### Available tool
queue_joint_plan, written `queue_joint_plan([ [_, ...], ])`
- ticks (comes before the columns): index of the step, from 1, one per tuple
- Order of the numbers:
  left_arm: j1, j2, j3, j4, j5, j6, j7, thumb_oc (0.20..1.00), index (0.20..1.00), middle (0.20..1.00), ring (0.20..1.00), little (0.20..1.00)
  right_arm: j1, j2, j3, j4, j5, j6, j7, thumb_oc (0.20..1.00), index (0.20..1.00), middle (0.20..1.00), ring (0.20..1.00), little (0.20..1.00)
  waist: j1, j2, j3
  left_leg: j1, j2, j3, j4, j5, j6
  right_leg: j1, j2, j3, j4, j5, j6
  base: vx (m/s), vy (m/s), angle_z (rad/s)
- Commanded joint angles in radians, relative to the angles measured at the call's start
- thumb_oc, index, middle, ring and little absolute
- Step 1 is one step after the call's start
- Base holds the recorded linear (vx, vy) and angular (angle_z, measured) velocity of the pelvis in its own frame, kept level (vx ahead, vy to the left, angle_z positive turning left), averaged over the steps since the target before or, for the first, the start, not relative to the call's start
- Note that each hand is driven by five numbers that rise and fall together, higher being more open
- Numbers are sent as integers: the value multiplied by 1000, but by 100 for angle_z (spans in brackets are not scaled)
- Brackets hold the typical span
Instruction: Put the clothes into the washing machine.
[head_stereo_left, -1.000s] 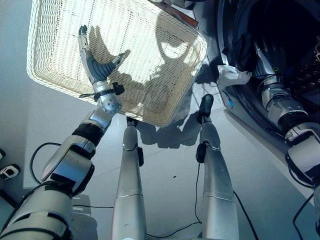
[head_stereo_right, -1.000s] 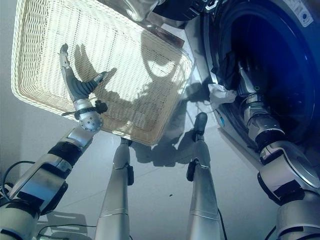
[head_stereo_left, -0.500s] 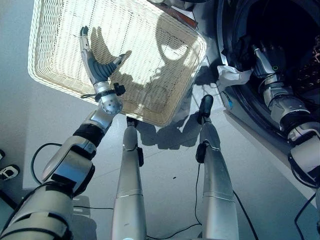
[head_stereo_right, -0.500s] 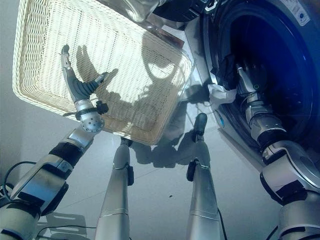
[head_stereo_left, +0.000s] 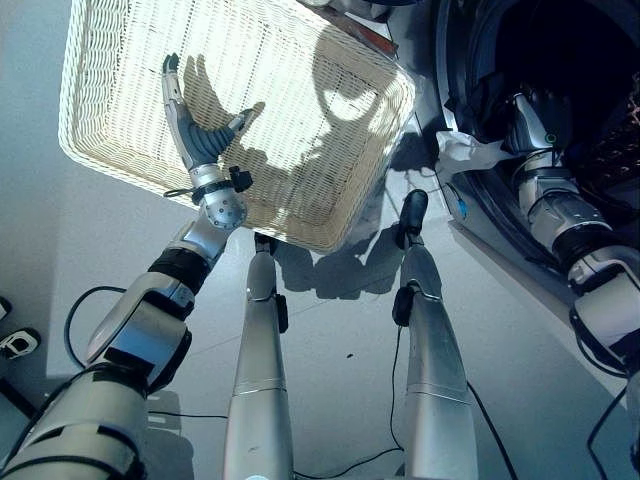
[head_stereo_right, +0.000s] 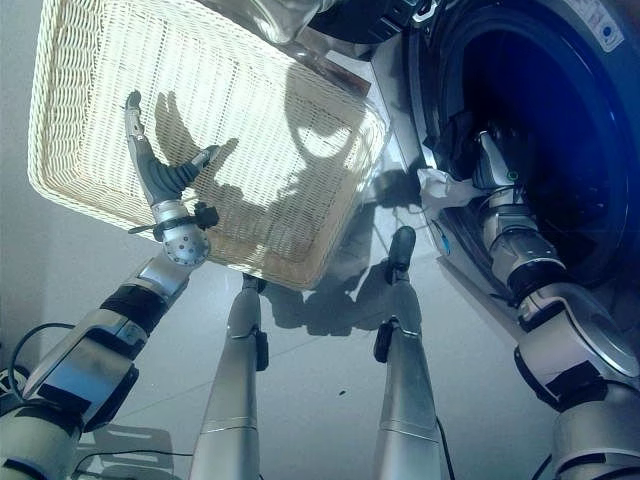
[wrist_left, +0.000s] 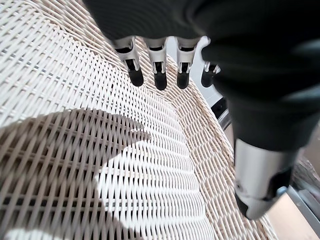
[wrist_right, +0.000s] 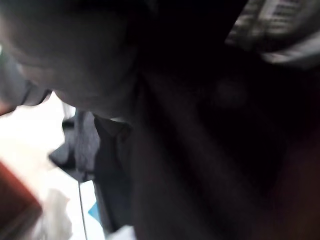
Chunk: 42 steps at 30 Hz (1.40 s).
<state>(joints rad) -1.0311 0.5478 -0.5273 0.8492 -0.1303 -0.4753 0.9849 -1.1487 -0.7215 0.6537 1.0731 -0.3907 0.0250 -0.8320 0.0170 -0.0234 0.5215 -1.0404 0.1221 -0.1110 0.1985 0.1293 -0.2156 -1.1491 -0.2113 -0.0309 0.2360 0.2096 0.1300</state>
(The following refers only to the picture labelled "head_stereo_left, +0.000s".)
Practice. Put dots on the dark patterned garment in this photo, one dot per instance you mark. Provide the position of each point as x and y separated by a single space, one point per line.
612 150

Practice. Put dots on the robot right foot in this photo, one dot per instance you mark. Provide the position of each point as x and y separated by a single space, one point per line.
414 212

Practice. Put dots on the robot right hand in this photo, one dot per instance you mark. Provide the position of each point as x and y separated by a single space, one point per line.
550 115

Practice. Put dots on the white wicker laundry basket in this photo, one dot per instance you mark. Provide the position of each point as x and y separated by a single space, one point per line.
150 65

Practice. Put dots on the robot left leg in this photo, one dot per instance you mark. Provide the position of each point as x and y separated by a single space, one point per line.
260 380

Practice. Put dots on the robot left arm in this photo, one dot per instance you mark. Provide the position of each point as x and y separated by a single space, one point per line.
145 320

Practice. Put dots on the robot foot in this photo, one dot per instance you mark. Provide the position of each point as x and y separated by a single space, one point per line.
263 243
414 212

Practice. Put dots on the black and white shoe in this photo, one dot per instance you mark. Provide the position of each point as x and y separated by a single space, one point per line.
4 307
20 342

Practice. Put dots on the white cloth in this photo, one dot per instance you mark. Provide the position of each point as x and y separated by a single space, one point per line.
462 150

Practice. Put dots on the robot right leg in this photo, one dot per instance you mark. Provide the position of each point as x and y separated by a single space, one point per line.
435 380

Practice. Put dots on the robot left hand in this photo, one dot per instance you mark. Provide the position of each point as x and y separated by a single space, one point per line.
197 140

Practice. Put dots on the brown wooden board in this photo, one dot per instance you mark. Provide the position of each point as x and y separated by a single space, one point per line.
372 35

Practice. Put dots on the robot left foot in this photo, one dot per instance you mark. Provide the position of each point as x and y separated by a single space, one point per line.
263 243

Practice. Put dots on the washing machine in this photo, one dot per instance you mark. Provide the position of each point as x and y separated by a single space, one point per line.
500 240

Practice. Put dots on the robot leg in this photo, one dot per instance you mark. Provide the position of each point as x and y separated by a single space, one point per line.
435 380
260 380

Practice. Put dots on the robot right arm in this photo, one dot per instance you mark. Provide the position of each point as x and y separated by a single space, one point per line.
565 215

